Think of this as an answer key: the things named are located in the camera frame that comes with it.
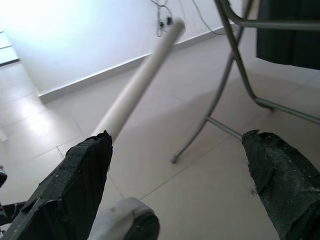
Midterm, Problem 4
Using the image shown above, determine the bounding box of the black power adapter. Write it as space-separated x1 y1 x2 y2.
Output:
159 16 174 28

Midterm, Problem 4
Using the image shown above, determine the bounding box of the black wall cable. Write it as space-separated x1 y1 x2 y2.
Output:
149 0 227 38

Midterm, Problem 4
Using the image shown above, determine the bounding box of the grey metal cross bar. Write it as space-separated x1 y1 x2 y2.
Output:
206 116 244 140
254 96 320 125
233 18 320 32

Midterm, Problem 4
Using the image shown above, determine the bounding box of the black table cloth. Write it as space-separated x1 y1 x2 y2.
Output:
256 0 320 71

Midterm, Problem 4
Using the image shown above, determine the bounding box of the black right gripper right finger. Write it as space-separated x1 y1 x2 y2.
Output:
241 129 320 240

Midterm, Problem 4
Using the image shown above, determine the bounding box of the grey black robot foot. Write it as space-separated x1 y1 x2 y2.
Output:
88 196 161 240

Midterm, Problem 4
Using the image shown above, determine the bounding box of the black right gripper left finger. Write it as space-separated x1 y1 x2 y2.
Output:
0 129 114 240

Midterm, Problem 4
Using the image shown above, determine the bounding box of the white plastic table leg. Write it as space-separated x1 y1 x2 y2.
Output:
89 17 186 141

